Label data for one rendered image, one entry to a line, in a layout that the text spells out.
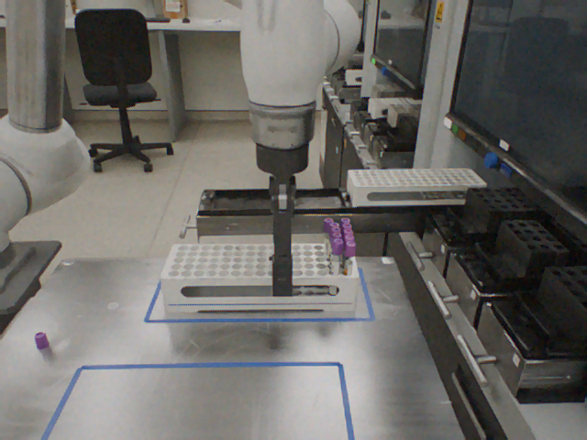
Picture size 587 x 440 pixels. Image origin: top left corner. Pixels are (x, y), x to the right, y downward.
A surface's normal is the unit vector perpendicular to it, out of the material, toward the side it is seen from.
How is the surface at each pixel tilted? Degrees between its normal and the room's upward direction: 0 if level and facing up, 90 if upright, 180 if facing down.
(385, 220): 90
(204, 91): 90
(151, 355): 0
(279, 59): 91
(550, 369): 90
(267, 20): 81
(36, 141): 67
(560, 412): 0
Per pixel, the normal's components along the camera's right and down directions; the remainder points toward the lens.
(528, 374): 0.06, 0.46
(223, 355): 0.01, -0.89
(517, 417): -1.00, 0.02
